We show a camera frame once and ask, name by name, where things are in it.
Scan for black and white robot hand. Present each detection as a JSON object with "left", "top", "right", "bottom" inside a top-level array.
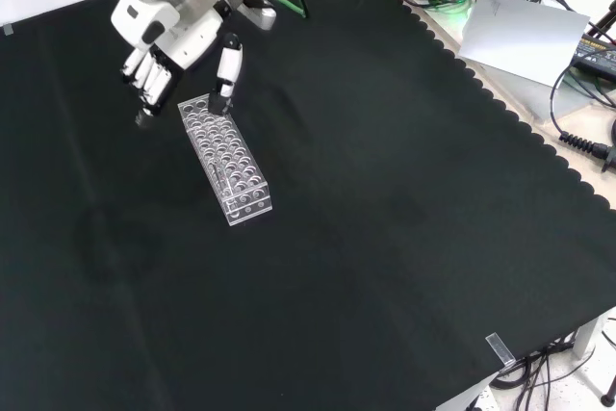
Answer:
[{"left": 110, "top": 0, "right": 244, "bottom": 129}]

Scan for clear glass test tube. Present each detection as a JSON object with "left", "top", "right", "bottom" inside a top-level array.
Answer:
[{"left": 209, "top": 163, "right": 235, "bottom": 213}]

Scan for clear plastic test tube rack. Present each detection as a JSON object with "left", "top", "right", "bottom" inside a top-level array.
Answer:
[{"left": 176, "top": 96, "right": 274, "bottom": 227}]

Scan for black bench cloth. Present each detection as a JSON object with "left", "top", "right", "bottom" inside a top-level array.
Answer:
[{"left": 0, "top": 0, "right": 616, "bottom": 411}]

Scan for pale board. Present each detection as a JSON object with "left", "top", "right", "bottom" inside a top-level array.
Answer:
[{"left": 456, "top": 0, "right": 592, "bottom": 89}]

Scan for black power adapter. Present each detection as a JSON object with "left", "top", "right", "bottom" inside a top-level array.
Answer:
[{"left": 571, "top": 32, "right": 616, "bottom": 76}]

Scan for clear plastic cloth clip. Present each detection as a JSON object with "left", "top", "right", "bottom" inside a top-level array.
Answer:
[{"left": 485, "top": 332, "right": 516, "bottom": 368}]

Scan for white bench leg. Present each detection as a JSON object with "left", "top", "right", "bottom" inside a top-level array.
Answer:
[{"left": 573, "top": 305, "right": 616, "bottom": 360}]

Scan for black tripod leg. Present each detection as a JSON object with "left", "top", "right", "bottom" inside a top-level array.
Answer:
[{"left": 599, "top": 317, "right": 616, "bottom": 406}]

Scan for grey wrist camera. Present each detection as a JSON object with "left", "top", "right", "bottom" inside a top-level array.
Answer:
[{"left": 239, "top": 0, "right": 279, "bottom": 32}]

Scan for black cable with ribbed plug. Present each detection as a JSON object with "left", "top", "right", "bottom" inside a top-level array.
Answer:
[{"left": 550, "top": 63, "right": 616, "bottom": 173}]

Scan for black cables under bench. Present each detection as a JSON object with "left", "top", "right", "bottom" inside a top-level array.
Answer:
[{"left": 483, "top": 331, "right": 616, "bottom": 411}]

